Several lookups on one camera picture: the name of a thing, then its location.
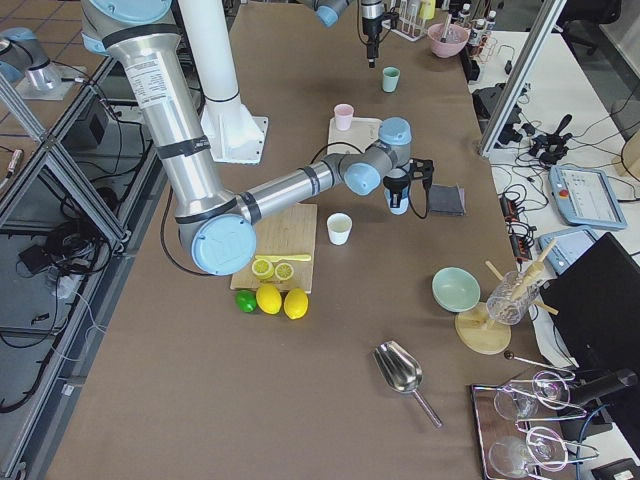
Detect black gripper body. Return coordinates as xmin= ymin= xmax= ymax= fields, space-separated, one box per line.
xmin=361 ymin=9 xmax=399 ymax=46
xmin=383 ymin=158 xmax=434 ymax=196

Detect green plastic cup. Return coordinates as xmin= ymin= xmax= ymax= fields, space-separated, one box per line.
xmin=382 ymin=66 xmax=400 ymax=93

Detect pale yellow plastic cup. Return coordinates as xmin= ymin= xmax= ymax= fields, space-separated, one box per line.
xmin=326 ymin=212 xmax=353 ymax=245

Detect pink plastic cup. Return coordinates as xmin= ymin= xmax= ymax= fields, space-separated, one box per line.
xmin=333 ymin=103 xmax=355 ymax=131

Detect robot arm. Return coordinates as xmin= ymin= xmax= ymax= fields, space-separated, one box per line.
xmin=81 ymin=1 xmax=420 ymax=275
xmin=301 ymin=0 xmax=399 ymax=68

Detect black mirror tray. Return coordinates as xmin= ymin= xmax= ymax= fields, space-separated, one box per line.
xmin=469 ymin=384 xmax=525 ymax=479

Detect wine glass on tray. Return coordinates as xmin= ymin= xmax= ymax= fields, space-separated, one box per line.
xmin=494 ymin=370 xmax=570 ymax=421

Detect grey folded cloth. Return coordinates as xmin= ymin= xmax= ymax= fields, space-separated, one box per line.
xmin=429 ymin=184 xmax=466 ymax=216

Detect metal spoon in bowl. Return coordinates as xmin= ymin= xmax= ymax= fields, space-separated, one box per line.
xmin=439 ymin=13 xmax=452 ymax=43

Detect pink ice bowl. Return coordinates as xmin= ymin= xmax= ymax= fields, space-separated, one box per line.
xmin=427 ymin=23 xmax=469 ymax=58

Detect green plastic bowl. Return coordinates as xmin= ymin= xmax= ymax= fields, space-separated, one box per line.
xmin=432 ymin=267 xmax=481 ymax=313

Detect bamboo cutting board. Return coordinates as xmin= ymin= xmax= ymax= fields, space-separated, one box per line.
xmin=230 ymin=203 xmax=317 ymax=294

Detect upper lemon slice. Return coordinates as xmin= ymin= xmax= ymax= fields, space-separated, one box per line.
xmin=274 ymin=262 xmax=295 ymax=281

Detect lemon slice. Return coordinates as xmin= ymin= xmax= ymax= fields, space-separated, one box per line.
xmin=251 ymin=258 xmax=275 ymax=280
xmin=274 ymin=262 xmax=295 ymax=281

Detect whole lemon near board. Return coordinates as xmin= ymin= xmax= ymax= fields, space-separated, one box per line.
xmin=283 ymin=288 xmax=309 ymax=320

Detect yellow plastic knife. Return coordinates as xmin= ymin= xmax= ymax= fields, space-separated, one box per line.
xmin=255 ymin=254 xmax=312 ymax=262

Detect lower lemon slice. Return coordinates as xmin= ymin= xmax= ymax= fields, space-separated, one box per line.
xmin=251 ymin=258 xmax=275 ymax=280

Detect clear textured glass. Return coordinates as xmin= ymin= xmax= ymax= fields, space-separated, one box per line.
xmin=486 ymin=271 xmax=539 ymax=325

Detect wooden cup rack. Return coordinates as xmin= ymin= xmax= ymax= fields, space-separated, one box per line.
xmin=455 ymin=240 xmax=559 ymax=355

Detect robot teach pendant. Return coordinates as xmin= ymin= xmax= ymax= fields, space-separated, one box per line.
xmin=549 ymin=165 xmax=628 ymax=230

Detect metal ice scoop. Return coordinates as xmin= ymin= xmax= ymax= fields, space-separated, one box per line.
xmin=373 ymin=340 xmax=443 ymax=428

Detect green lime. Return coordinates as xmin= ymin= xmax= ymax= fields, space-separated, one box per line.
xmin=234 ymin=290 xmax=258 ymax=313

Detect black laptop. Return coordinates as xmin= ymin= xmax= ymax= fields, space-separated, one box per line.
xmin=541 ymin=233 xmax=639 ymax=372

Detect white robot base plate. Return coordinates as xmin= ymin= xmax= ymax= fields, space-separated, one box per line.
xmin=201 ymin=101 xmax=269 ymax=165

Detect aluminium frame post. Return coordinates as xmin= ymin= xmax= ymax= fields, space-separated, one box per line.
xmin=478 ymin=0 xmax=566 ymax=158

